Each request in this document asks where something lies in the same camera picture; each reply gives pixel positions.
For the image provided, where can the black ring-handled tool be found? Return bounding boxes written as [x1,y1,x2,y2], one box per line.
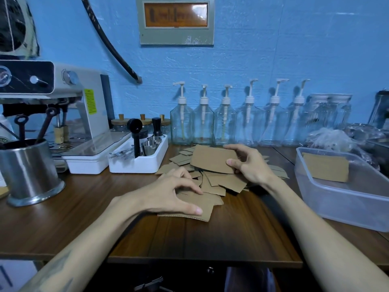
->
[15,114,30,141]

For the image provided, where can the person's left hand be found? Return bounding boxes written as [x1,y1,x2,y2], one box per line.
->
[131,166,204,216]

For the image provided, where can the person's left forearm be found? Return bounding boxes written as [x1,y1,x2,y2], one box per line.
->
[18,191,143,292]

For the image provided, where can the black hose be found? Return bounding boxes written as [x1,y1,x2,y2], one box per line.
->
[80,0,143,84]

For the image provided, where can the black coffee scoop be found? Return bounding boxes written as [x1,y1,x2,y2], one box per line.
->
[127,118,143,158]

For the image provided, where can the person's right forearm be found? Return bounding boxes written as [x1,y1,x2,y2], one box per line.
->
[264,176,389,292]

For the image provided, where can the clear plastic container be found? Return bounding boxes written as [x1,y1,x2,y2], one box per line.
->
[294,146,389,233]

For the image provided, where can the clear plastic bag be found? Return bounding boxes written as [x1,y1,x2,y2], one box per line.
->
[305,127,381,172]

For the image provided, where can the glass jar with wooden lid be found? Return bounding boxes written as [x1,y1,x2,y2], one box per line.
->
[138,114,153,135]
[111,114,131,133]
[159,114,171,136]

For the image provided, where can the clear glass jar with lid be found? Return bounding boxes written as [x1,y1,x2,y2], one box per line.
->
[304,93,332,141]
[328,94,353,132]

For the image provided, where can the stainless steel canister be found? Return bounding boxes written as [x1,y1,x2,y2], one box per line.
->
[0,138,66,207]

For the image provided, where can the white espresso machine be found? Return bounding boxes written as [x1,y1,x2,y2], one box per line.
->
[0,60,132,167]

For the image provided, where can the white plastic box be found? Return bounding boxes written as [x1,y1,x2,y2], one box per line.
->
[62,154,110,175]

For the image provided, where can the row of glass pump bottles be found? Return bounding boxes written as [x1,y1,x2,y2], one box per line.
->
[170,78,311,148]

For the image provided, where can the dark metal handled tool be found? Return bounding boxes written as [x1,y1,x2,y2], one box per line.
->
[34,107,59,145]

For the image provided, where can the metal spoons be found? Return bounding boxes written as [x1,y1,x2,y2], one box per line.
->
[109,148,135,159]

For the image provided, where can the wall fan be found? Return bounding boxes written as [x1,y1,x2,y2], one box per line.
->
[0,0,40,59]

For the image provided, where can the person's right hand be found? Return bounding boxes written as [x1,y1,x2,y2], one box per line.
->
[223,144,280,188]

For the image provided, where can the brown cardboard cup sleeve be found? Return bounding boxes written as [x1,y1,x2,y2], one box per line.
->
[301,152,350,183]
[190,145,241,174]
[157,191,224,222]

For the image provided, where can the pile of cardboard sleeves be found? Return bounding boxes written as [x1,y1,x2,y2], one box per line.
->
[155,145,290,198]

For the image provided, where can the grey wall panel box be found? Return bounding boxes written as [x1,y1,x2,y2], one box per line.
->
[136,0,215,46]

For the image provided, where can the white organiser tray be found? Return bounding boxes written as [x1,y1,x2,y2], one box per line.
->
[108,134,169,174]

